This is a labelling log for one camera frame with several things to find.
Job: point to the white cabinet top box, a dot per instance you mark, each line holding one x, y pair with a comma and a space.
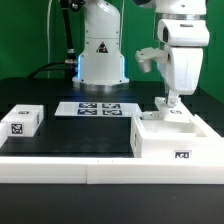
23, 120

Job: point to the white U-shaped obstacle fence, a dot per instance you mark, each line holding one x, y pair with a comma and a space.
204, 164

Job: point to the white marker base plate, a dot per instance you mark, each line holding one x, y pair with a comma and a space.
97, 109

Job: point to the white cabinet body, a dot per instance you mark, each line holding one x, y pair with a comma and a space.
154, 136

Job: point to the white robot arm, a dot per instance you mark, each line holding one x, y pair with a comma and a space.
174, 41

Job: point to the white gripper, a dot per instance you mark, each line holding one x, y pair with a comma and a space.
181, 72

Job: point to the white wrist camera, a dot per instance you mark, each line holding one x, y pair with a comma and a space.
144, 58

